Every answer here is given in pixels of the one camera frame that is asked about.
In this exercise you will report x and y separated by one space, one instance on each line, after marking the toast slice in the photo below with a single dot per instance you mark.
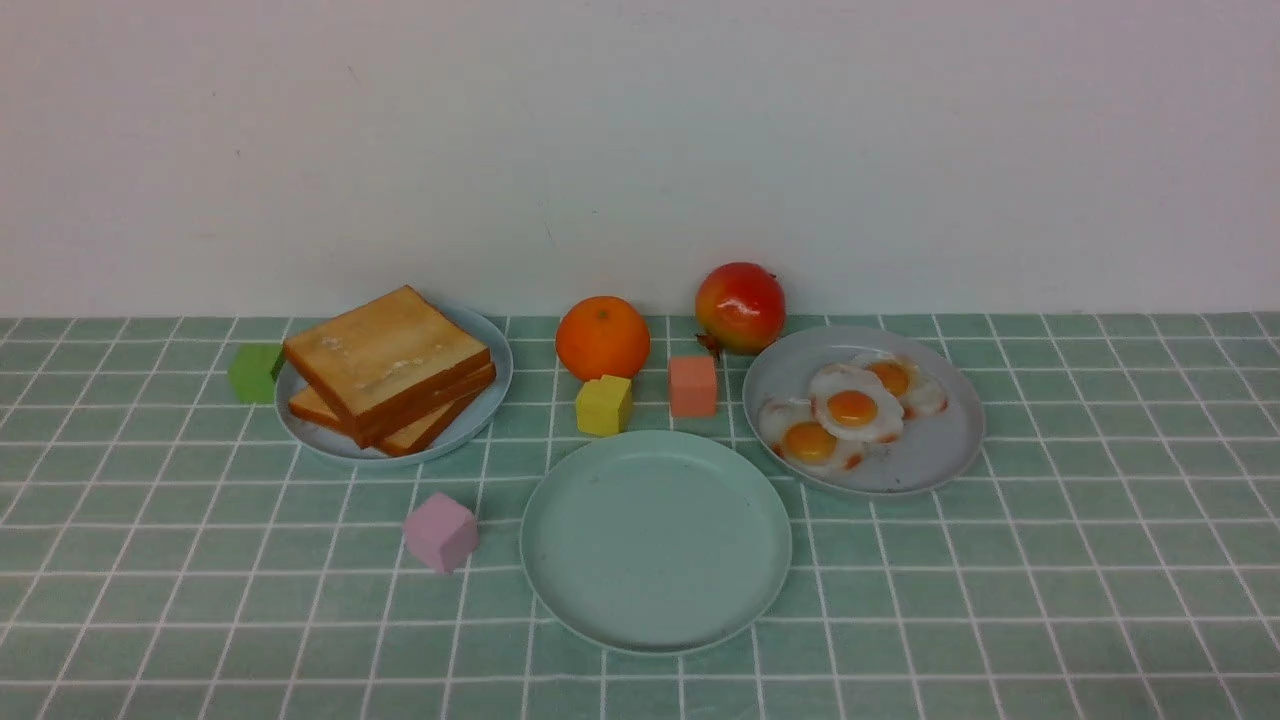
440 405
375 365
413 437

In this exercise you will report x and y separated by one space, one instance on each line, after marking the fried egg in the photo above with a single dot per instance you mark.
919 393
853 405
790 429

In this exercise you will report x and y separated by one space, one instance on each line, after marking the orange fruit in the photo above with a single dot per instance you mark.
603 335

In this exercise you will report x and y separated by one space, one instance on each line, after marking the salmon foam cube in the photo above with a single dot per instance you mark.
692 386

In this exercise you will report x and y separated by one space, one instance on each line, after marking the yellow foam cube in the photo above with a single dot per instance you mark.
604 406

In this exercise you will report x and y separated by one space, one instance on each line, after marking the red pomegranate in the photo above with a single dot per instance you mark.
741 309

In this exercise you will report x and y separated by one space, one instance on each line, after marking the teal centre plate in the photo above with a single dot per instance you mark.
655 543

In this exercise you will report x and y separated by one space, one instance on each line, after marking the pink foam cube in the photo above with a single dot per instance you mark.
442 533

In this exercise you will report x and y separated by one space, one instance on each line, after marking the grey egg plate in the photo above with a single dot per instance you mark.
929 452

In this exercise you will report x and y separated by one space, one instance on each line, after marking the light blue bread plate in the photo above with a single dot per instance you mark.
340 450

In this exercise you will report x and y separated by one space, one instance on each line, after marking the green foam cube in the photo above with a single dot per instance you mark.
253 371

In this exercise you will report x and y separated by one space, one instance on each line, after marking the green checkered tablecloth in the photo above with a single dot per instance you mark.
170 553

